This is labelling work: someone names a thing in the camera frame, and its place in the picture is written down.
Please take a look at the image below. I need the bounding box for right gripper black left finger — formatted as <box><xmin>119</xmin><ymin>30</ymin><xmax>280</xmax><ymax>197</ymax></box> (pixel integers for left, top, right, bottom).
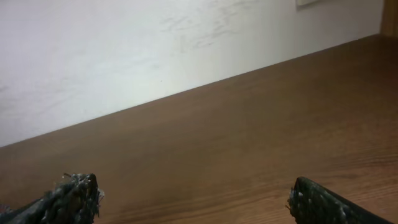
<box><xmin>1</xmin><ymin>173</ymin><xmax>104</xmax><ymax>224</ymax></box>

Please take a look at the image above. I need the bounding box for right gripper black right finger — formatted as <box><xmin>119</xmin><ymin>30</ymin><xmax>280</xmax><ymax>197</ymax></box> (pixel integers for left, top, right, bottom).
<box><xmin>287</xmin><ymin>177</ymin><xmax>392</xmax><ymax>224</ymax></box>

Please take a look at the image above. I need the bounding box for wooden side panel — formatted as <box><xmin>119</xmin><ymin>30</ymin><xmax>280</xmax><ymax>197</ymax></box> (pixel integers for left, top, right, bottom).
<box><xmin>380</xmin><ymin>0</ymin><xmax>398</xmax><ymax>38</ymax></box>

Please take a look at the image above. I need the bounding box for white wall plate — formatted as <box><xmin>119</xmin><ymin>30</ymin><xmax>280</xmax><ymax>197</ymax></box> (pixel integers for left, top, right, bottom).
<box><xmin>296</xmin><ymin>0</ymin><xmax>319</xmax><ymax>7</ymax></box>

